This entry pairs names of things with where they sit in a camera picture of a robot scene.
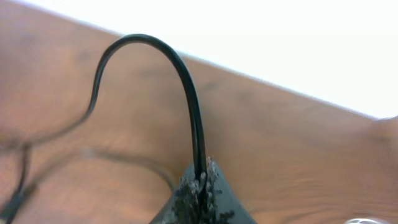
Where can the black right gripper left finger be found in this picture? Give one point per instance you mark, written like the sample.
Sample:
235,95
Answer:
183,207

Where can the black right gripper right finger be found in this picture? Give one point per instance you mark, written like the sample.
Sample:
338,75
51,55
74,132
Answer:
223,207

